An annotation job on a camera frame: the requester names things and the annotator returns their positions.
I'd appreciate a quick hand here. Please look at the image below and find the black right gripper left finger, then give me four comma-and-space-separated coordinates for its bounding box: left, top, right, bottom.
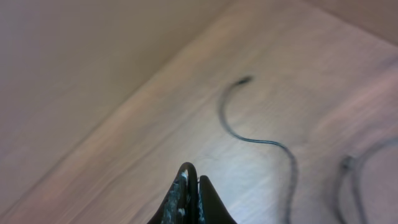
147, 162, 198, 224

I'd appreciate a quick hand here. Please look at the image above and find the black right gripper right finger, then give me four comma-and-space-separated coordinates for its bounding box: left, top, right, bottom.
198, 175, 236, 224

